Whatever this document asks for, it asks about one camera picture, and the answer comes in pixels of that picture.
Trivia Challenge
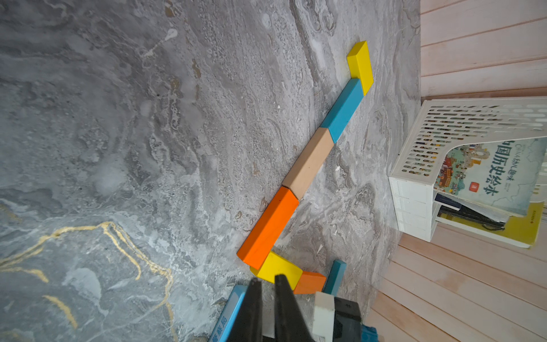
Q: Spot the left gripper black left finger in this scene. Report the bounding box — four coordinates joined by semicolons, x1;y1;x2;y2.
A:
227;278;263;342

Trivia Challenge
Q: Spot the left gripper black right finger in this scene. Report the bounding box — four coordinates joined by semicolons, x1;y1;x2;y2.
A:
274;274;313;342

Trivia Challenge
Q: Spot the light blue block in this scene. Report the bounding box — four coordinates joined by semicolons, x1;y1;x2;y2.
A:
209;285;248;342

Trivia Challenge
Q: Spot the orange block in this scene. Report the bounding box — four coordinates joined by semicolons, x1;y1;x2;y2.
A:
293;272;326;294
236;186;299;269

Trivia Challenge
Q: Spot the long yellow block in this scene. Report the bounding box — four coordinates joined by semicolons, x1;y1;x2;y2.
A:
249;252;303;290

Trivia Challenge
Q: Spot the teal block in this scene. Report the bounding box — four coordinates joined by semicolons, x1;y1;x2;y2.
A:
323;259;347;296
321;78;364;143

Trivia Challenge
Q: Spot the natural wood block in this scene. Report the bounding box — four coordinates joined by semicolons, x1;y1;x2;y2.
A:
282;128;334;200

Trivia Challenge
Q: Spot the short yellow block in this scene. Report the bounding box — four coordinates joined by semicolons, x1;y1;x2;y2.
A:
347;41;374;96

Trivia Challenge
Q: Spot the white file organizer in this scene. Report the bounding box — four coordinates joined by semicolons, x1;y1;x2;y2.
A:
389;97;546;241

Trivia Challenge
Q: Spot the yellow book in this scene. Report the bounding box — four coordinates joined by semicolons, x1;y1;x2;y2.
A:
436;202;544;249

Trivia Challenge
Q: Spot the illustrated children's book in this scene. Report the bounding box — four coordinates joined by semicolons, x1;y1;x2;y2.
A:
434;138;546;217

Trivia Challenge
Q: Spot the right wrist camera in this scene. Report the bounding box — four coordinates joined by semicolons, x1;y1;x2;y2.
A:
312;292;379;341

